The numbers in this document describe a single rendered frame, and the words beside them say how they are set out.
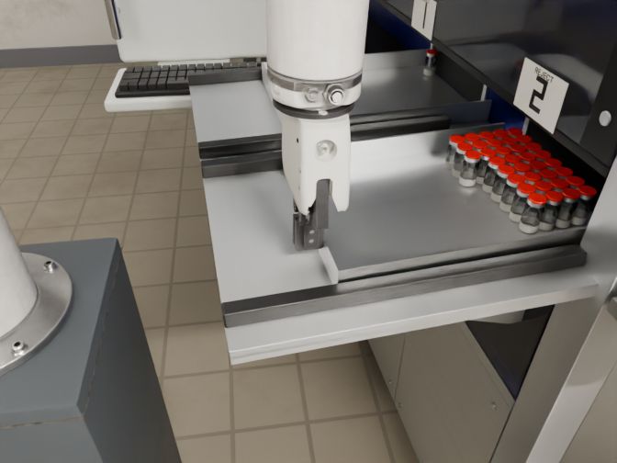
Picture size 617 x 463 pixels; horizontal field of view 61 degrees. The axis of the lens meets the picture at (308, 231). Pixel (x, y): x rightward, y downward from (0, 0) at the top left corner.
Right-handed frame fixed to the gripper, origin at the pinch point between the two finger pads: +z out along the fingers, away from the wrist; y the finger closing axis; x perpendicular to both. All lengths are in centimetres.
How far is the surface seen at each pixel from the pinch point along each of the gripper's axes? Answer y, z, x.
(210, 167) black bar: 20.2, 2.8, 9.0
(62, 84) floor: 297, 95, 84
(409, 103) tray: 36.9, 3.1, -27.3
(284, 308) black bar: -8.2, 2.7, 4.3
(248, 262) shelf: 1.3, 4.4, 6.6
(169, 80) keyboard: 72, 10, 14
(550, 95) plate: 4.9, -11.5, -29.2
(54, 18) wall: 332, 66, 86
